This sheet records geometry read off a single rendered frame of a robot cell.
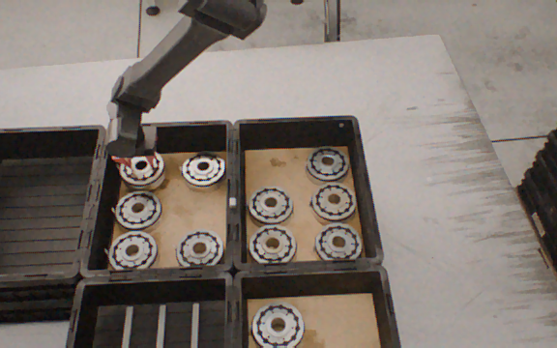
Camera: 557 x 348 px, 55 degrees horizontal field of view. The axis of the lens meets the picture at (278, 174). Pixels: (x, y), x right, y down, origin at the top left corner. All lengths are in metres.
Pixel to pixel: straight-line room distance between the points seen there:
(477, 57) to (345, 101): 1.49
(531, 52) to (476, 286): 2.00
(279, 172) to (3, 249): 0.65
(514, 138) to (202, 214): 1.79
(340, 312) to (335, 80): 0.83
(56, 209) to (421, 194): 0.92
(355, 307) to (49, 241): 0.69
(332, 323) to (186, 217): 0.41
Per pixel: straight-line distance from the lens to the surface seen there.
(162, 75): 0.96
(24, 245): 1.32
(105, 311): 1.18
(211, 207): 1.25
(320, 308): 1.13
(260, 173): 1.30
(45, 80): 1.86
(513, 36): 3.25
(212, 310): 1.13
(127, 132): 1.07
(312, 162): 1.29
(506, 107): 2.82
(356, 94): 1.68
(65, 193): 1.36
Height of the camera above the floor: 1.87
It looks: 53 degrees down
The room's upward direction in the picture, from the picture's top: straight up
